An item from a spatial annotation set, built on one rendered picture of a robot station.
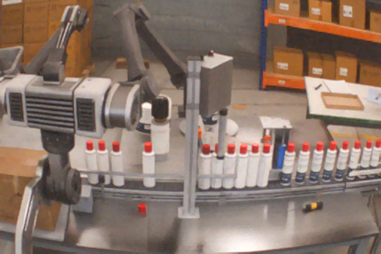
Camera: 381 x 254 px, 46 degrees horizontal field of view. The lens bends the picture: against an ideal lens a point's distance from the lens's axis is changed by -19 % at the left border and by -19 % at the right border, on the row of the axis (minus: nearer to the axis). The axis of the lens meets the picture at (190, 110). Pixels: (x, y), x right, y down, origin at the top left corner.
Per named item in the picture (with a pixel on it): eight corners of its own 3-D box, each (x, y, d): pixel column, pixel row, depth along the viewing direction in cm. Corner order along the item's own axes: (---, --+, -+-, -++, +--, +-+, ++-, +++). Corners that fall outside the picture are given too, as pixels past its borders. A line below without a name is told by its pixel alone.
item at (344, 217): (322, 121, 318) (322, 118, 318) (378, 235, 197) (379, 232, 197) (3, 116, 308) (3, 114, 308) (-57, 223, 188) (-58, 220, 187)
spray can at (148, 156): (155, 182, 235) (154, 141, 227) (155, 188, 231) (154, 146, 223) (143, 182, 235) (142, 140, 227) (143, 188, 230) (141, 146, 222)
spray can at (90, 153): (99, 179, 234) (95, 138, 226) (98, 185, 229) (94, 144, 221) (88, 178, 234) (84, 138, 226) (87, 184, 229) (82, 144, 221)
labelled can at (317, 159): (316, 178, 239) (324, 140, 231) (318, 183, 234) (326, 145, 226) (307, 179, 238) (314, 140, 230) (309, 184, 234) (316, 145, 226)
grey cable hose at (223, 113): (224, 156, 219) (228, 107, 211) (225, 160, 216) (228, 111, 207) (215, 156, 219) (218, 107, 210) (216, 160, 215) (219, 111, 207)
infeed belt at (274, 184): (340, 181, 242) (341, 174, 241) (344, 188, 235) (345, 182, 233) (17, 176, 235) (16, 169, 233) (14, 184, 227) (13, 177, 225)
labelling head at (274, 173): (280, 167, 250) (287, 118, 240) (285, 179, 238) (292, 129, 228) (253, 167, 249) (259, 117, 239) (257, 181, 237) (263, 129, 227)
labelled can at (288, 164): (289, 180, 238) (295, 141, 230) (290, 185, 233) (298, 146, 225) (278, 181, 238) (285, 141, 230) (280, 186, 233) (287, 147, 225)
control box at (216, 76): (231, 103, 214) (233, 57, 207) (208, 118, 201) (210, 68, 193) (208, 97, 219) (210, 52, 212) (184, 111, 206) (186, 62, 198)
